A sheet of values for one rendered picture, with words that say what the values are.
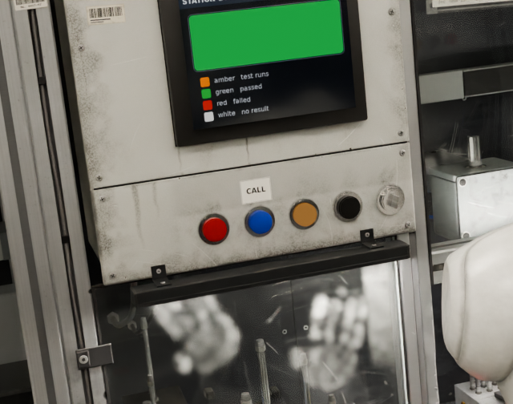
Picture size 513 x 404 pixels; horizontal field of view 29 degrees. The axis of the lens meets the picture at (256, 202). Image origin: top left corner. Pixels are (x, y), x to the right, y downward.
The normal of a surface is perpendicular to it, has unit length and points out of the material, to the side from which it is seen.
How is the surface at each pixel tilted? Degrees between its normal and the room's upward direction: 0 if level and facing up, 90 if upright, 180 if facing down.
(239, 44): 90
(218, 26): 90
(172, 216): 90
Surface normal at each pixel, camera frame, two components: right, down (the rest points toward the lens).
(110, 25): 0.27, 0.17
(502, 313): -0.44, -0.04
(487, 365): -0.47, 0.60
